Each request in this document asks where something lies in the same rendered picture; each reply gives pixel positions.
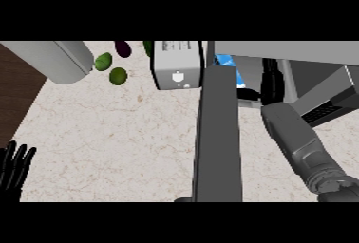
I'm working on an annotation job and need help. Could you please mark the pale grey rounded appliance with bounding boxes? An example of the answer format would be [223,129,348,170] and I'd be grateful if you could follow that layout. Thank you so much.
[0,40,96,85]

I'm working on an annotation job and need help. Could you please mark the dark purple eggplant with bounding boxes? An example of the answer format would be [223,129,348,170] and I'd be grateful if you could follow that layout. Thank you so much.
[113,40,132,59]

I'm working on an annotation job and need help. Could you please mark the pale grey box appliance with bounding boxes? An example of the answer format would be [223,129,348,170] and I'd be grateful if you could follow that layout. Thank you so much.
[150,40,206,91]

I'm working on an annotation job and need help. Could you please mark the dark green vegetable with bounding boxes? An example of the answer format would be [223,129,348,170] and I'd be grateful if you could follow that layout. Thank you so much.
[141,40,155,58]

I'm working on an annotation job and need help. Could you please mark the blue and white milk carton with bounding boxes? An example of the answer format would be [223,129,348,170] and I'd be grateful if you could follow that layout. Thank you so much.
[212,53,248,90]

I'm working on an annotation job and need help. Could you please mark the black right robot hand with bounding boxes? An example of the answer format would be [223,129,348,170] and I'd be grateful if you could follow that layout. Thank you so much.
[234,58,286,106]

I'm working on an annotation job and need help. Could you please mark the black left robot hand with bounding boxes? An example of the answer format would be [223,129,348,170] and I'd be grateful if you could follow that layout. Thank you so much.
[0,140,38,203]

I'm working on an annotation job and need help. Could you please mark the green avocado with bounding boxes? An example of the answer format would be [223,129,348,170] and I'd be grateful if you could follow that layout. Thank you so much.
[107,66,128,86]
[94,51,115,72]

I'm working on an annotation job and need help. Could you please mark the grey microwave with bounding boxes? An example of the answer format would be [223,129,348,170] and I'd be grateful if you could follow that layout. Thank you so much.
[205,40,359,129]

